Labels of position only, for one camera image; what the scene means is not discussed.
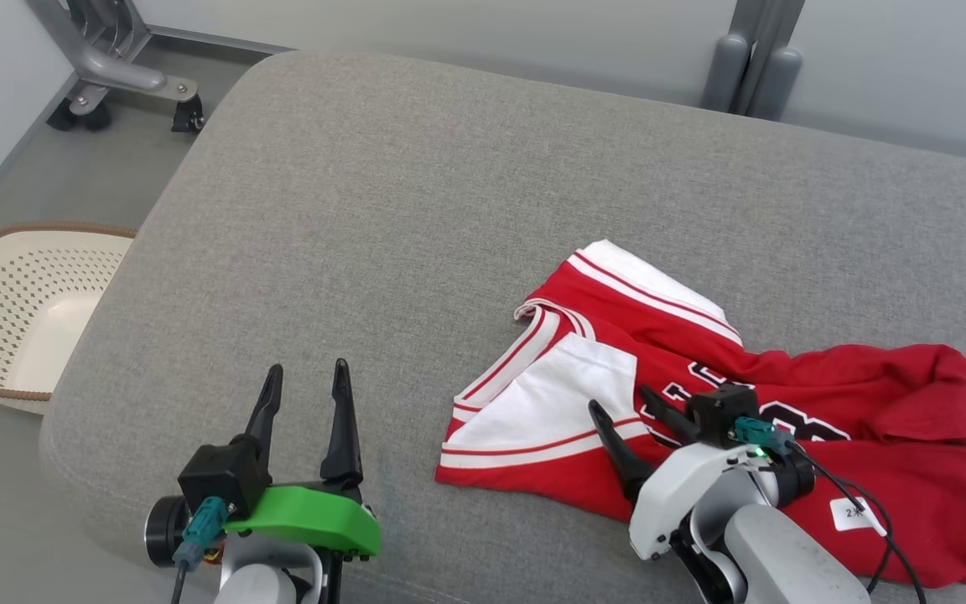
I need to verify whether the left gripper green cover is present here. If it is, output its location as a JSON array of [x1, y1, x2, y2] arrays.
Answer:
[[145, 358, 382, 571]]

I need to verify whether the grey wheeled stand base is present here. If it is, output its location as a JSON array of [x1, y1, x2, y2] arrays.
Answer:
[[26, 0, 205, 133]]

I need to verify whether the grey partition post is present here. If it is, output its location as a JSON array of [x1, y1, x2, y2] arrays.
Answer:
[[701, 0, 806, 122]]

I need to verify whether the teal right cable connector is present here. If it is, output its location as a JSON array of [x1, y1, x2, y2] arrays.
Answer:
[[735, 417, 794, 458]]

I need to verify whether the cream perforated laundry basket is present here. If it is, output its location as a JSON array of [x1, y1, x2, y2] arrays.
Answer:
[[0, 221, 138, 416]]

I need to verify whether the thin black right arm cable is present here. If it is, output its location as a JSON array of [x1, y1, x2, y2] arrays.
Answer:
[[785, 440, 928, 604]]

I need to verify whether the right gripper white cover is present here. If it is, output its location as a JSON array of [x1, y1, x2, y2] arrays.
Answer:
[[588, 384, 815, 559]]

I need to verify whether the teal cable connector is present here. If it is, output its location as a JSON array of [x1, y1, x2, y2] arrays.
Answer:
[[173, 497, 228, 571], [735, 417, 794, 458]]

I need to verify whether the teal left cable connector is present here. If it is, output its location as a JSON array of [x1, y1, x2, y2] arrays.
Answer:
[[173, 497, 228, 571]]

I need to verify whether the red jersey with white sleeves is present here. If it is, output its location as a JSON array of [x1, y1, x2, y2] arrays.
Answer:
[[435, 239, 966, 588]]

